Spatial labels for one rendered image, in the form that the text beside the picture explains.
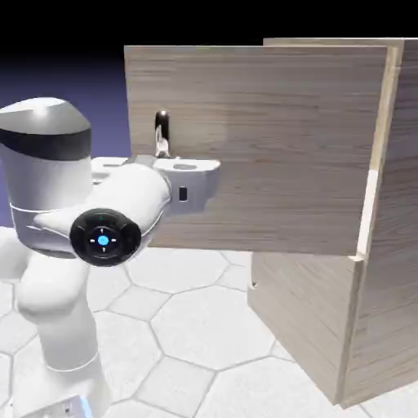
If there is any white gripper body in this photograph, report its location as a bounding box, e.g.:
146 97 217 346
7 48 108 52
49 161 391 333
91 155 222 216

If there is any curved dark metal handle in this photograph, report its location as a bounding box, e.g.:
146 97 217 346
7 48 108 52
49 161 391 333
154 109 171 160

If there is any large wood cabinet door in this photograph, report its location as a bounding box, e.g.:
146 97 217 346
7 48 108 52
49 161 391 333
123 44 398 258

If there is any small wood cabinet door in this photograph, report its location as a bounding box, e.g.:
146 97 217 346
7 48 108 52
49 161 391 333
247 251 364 405

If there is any light wood cabinet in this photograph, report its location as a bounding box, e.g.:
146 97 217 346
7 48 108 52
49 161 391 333
247 37 418 409

